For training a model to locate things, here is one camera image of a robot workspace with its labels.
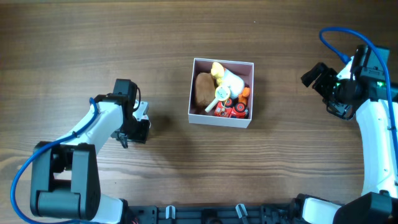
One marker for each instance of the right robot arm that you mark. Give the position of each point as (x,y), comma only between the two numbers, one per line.
(359,91)

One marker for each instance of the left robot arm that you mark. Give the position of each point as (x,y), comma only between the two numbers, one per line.
(65,181)

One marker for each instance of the brown plush toy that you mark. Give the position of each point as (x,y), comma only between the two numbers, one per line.
(204,89)

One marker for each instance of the white plush duck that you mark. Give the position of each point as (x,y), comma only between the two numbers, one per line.
(223,76)

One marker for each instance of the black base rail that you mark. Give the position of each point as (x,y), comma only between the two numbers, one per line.
(263,214)

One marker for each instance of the yellow cat rattle drum toy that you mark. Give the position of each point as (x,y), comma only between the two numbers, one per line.
(222,93)

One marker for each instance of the pink cardboard box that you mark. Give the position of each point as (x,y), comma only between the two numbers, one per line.
(245,70)

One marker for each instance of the red toy fire truck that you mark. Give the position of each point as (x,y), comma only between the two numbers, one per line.
(231,109)

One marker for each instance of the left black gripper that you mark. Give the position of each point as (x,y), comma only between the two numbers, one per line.
(141,137)

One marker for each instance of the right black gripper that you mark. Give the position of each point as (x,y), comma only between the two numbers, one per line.
(328,86)

